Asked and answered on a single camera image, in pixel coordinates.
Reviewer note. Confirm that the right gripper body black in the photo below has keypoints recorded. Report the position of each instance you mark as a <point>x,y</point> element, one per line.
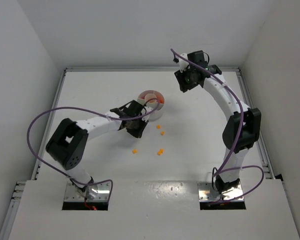
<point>181,81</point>

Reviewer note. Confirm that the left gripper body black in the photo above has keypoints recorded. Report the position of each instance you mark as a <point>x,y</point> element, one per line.
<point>141,119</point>

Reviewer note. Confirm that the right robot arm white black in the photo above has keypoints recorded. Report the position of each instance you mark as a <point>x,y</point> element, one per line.
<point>242,129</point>

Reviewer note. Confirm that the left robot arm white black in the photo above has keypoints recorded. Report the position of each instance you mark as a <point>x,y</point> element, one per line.
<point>69,140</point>

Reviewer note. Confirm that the white round divided container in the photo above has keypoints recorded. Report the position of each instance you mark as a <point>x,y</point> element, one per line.
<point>151,99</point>

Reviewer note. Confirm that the yellow orange lego group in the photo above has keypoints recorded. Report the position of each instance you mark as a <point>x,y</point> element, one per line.
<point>160,152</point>

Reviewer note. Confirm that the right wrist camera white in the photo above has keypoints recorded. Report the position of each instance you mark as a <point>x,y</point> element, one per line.
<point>182,64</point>

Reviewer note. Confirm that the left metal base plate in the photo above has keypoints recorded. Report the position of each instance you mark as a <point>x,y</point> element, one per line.
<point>97,193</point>

